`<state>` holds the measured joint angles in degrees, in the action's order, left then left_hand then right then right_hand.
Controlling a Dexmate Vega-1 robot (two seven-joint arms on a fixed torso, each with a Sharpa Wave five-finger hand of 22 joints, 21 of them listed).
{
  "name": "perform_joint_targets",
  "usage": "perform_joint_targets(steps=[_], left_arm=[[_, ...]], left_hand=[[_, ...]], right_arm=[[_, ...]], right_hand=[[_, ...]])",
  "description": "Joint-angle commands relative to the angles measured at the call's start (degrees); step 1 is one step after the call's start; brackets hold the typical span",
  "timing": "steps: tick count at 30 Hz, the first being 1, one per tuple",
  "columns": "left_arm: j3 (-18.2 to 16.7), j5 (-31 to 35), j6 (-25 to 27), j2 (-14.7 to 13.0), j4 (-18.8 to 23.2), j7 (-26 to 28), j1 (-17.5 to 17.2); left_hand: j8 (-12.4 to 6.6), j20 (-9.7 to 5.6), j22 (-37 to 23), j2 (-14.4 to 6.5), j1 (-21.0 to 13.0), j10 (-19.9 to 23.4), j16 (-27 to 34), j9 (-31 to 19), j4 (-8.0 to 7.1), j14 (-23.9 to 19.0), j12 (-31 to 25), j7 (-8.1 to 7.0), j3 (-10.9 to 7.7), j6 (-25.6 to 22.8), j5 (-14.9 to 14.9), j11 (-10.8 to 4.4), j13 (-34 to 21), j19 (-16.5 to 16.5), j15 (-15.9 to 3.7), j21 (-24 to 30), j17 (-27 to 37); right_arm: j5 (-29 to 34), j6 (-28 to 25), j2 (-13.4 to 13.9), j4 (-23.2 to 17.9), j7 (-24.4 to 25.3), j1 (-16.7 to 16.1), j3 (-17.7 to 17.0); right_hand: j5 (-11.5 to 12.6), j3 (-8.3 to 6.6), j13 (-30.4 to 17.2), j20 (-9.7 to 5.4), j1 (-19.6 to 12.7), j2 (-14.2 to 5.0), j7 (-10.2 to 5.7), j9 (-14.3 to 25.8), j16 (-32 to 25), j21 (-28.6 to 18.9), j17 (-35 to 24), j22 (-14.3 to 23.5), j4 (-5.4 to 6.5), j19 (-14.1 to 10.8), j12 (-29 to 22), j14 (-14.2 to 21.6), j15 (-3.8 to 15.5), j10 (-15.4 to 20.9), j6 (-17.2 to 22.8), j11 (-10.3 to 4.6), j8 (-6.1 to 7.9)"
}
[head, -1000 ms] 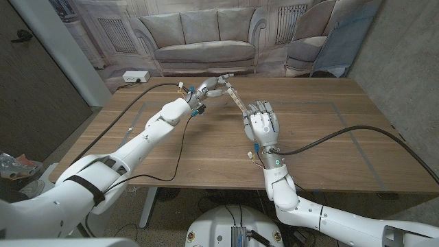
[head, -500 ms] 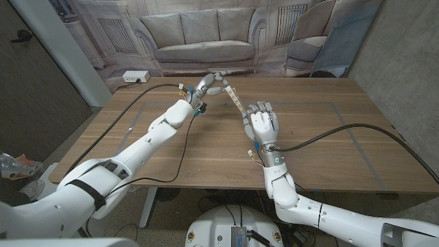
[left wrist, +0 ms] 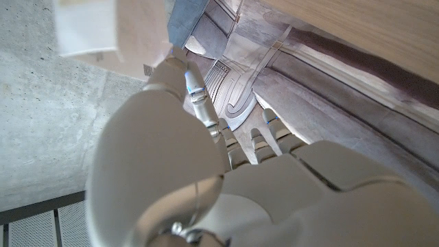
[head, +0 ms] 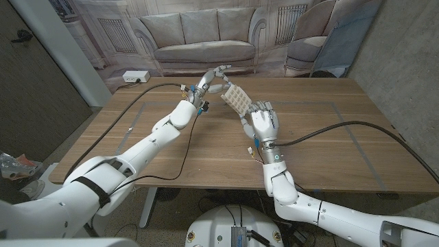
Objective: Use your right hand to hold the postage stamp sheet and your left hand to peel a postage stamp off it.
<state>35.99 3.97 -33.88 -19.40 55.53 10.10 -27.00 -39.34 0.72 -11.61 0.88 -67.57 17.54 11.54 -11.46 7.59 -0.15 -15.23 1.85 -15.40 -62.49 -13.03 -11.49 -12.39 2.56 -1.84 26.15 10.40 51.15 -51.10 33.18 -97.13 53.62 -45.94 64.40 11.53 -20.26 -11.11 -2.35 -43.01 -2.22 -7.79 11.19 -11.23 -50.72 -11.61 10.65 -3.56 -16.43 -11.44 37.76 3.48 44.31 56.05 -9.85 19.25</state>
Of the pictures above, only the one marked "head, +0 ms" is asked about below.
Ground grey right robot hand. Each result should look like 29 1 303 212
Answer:
239 100 281 143

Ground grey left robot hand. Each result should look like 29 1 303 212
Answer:
187 64 235 106

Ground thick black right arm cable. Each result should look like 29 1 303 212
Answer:
269 119 439 185

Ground black rounded object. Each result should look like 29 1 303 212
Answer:
310 70 339 79

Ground white table leg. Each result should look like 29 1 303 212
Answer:
139 187 158 229

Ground silver module on torso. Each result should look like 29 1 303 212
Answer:
230 225 248 247

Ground black door handle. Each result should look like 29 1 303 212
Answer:
10 29 34 44

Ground white power outlet box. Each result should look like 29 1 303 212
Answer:
122 70 151 84

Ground clear plastic bag with tubes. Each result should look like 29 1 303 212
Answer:
0 152 44 181

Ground printed sofa room backdrop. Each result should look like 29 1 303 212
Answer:
47 0 383 93

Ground white floor sheet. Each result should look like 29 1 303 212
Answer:
34 163 69 193

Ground person's black trouser leg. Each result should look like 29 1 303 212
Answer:
0 178 32 205

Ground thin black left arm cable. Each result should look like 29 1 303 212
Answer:
108 109 202 196

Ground floral postage stamp sheet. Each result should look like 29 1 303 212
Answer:
220 84 253 117

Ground dark door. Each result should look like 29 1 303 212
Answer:
0 0 93 162

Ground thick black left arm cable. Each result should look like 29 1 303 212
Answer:
63 82 189 183

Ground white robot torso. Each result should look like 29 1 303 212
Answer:
185 204 285 247

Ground white door frame post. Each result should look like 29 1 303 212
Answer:
8 0 112 108

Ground white sneaker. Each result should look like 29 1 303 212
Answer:
20 179 45 200

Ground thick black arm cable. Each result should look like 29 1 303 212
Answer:
63 82 189 183
269 119 439 185

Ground blue-grey leaning board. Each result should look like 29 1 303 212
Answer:
310 0 383 78

